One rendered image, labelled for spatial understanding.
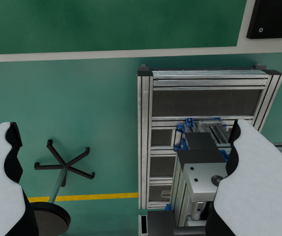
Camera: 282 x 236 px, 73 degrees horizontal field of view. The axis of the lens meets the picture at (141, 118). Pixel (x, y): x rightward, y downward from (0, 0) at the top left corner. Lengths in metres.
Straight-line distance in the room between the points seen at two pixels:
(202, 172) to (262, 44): 0.36
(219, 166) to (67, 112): 1.22
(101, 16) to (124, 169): 1.51
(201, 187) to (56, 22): 0.51
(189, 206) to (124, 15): 0.49
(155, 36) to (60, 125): 1.25
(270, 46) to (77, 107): 1.23
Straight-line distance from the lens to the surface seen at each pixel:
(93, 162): 1.81
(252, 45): 0.60
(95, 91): 1.40
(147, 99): 1.15
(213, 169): 0.53
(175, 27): 0.52
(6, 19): 0.59
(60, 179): 1.72
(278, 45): 0.64
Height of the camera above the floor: 1.26
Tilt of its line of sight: 58 degrees down
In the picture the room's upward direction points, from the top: 176 degrees clockwise
